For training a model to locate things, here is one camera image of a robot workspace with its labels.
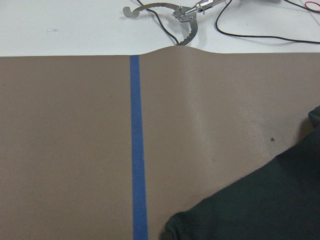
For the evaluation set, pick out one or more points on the brown table mat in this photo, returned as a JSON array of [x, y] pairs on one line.
[[109, 147]]

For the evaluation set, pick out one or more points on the metal reacher grabber tool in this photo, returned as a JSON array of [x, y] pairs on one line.
[[183, 14]]

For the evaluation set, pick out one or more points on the black graphic t-shirt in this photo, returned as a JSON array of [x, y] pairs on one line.
[[279, 201]]

